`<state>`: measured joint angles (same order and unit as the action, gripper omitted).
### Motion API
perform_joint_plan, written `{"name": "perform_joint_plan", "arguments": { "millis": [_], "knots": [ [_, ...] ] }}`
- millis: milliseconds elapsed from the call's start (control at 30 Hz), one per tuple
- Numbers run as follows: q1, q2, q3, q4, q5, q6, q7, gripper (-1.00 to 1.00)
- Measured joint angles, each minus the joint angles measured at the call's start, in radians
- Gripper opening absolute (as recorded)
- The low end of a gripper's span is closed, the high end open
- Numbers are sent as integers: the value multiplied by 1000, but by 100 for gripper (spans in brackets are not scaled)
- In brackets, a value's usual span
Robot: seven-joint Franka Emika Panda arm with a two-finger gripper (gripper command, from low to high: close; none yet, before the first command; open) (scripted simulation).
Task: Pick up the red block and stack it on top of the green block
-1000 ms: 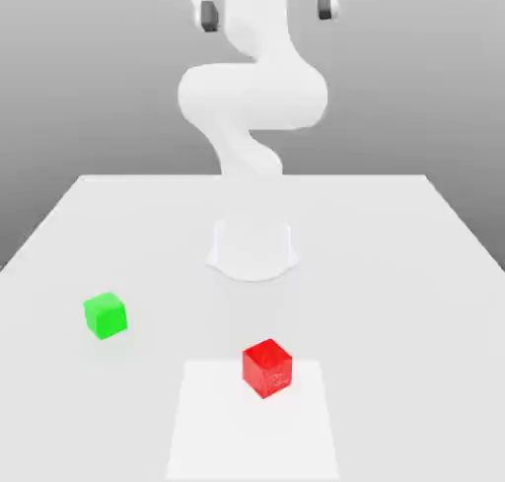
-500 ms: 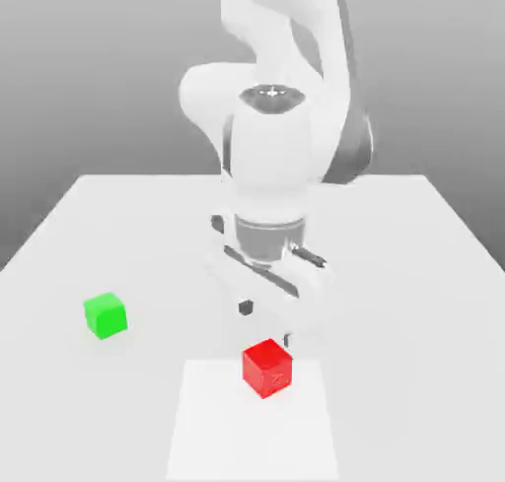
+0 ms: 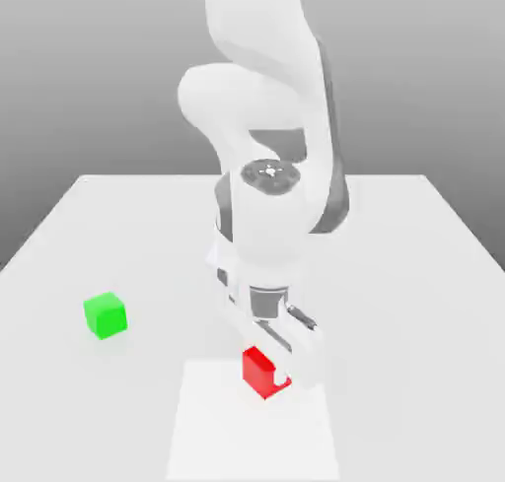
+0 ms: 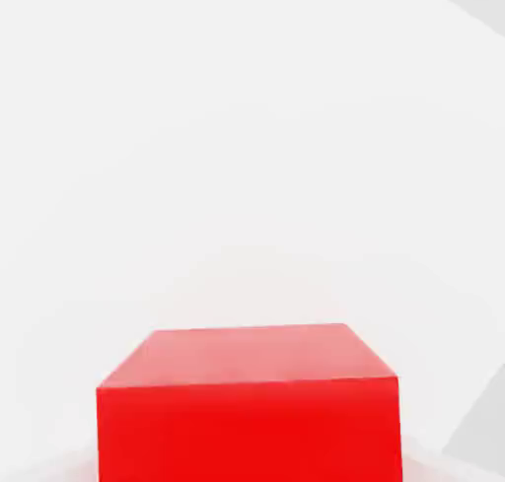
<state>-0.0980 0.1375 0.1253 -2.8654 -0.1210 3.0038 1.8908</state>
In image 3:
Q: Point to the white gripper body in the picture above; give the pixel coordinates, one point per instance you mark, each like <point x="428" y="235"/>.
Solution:
<point x="294" y="338"/>

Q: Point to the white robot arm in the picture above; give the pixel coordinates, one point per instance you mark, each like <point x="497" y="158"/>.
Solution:
<point x="272" y="221"/>

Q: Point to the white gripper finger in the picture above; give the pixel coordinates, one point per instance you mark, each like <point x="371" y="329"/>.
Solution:
<point x="310" y="371"/>
<point x="281" y="371"/>

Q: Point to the small green cube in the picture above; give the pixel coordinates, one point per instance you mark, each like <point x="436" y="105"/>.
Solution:
<point x="105" y="315"/>

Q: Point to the small red cube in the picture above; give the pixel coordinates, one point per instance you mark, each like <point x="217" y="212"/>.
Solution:
<point x="257" y="373"/>

